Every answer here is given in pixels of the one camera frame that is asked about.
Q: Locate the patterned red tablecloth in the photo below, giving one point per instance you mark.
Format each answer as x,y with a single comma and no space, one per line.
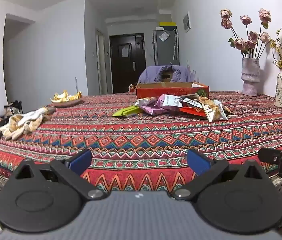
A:
131,135

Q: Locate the white floral vase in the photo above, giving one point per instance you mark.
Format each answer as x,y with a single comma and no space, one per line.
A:
281,90

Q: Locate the pink rose bouquet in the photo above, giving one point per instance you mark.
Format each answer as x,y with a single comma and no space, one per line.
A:
250,38

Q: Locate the red cardboard box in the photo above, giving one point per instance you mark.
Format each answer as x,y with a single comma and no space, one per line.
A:
171,90

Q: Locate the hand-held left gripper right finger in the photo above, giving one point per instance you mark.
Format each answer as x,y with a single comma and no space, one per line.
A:
198,162

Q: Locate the purple jacket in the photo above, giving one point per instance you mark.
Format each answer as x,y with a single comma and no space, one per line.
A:
151,75

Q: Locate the white hanging umbrella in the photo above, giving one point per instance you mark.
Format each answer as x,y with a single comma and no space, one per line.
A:
175,45

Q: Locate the silver snack packet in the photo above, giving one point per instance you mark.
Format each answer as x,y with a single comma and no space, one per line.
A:
143,101

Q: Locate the yellow white knitted cloth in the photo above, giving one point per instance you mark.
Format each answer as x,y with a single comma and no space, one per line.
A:
23,122

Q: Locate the white snack packet black print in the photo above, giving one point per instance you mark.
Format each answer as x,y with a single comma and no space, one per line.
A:
192,102
172,100

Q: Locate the yellow black box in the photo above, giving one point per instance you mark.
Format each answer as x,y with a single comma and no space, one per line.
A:
168,26

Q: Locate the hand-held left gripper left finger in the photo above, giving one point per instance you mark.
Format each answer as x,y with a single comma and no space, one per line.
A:
79,161

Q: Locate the clear plastic bag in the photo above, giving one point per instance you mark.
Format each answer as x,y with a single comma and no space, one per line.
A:
163,36

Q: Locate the paper sheet on door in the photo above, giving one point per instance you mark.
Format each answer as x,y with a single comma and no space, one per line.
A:
125,52

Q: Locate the red shopping bag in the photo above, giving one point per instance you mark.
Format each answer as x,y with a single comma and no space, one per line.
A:
132,88

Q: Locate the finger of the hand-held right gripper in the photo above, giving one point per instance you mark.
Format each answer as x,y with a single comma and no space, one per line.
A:
268,156

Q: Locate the white interior door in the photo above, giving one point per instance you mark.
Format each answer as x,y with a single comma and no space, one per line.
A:
101,62

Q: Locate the grey refrigerator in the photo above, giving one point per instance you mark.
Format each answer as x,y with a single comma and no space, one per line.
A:
166,52

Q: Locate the black folding chair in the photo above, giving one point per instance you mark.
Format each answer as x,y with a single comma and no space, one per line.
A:
13,107

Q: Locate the white wall panel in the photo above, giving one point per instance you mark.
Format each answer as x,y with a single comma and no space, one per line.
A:
186,22

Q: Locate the brown wooden chair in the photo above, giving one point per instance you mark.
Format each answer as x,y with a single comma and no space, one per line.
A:
166,77

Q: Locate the black entrance door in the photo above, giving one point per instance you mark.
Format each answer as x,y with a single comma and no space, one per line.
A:
127,72

